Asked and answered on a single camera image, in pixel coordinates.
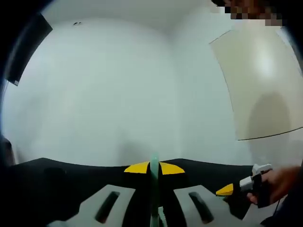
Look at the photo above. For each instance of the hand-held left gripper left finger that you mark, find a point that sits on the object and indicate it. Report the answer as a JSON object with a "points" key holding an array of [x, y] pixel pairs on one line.
{"points": [[118, 203]]}

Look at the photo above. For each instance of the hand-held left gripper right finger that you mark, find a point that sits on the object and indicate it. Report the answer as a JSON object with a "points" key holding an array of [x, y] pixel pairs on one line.
{"points": [[180, 205]]}

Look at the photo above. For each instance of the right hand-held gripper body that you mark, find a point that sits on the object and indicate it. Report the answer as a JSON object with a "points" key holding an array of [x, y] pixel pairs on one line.
{"points": [[247, 183]]}

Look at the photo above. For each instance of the black tabletop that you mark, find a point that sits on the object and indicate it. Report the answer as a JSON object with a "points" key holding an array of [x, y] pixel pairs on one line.
{"points": [[59, 184]]}

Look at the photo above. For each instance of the person's right hand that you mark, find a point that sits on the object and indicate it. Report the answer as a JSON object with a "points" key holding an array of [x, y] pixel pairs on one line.
{"points": [[277, 182]]}

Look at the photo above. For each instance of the beige door panel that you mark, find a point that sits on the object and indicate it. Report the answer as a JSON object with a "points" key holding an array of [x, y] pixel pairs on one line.
{"points": [[260, 82]]}

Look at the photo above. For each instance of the person's head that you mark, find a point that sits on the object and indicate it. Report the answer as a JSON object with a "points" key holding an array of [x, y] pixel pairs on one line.
{"points": [[220, 2]]}

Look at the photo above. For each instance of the black wall television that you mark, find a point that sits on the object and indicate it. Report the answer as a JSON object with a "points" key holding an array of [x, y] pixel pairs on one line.
{"points": [[26, 49]]}

